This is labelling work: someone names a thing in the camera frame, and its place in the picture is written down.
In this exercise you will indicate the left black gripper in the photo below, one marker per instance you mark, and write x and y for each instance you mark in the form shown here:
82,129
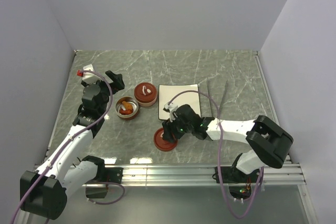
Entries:
116,78

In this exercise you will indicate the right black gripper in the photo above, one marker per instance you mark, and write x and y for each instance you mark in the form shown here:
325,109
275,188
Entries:
168,129

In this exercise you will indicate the red lid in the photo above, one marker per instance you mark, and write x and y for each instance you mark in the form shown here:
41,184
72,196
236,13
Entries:
145,92
162,144

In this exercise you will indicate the orange fried nugget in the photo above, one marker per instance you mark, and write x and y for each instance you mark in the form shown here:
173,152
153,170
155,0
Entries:
127,105

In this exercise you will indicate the red chicken drumstick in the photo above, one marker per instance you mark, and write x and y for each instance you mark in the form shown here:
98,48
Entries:
125,112

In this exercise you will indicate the metal tongs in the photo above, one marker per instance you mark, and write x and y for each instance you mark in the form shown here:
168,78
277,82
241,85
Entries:
223,96

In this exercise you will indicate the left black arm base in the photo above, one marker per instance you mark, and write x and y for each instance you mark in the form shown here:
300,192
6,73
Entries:
106,176

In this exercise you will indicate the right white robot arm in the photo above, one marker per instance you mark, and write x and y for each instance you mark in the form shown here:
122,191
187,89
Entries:
269,143

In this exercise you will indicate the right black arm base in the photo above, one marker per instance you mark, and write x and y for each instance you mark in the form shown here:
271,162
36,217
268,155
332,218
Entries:
231,175

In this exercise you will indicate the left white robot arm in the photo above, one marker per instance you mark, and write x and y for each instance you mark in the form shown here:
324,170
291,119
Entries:
46,190

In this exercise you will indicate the steel bowl red base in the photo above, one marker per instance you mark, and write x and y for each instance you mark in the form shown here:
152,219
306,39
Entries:
119,106

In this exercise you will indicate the white pink bowl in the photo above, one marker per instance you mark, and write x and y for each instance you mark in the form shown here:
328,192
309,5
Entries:
145,104

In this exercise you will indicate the white rectangular plate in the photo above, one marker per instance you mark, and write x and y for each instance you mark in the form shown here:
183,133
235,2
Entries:
167,92

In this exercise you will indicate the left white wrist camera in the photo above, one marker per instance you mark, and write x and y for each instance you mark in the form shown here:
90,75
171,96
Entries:
86,74

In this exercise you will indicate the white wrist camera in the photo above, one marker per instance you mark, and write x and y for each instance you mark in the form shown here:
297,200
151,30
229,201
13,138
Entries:
171,108
86,74

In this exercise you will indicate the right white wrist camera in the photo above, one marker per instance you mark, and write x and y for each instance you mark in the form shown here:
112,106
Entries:
171,108

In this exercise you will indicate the aluminium front rail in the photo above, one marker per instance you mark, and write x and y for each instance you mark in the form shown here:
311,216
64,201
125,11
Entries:
198,175

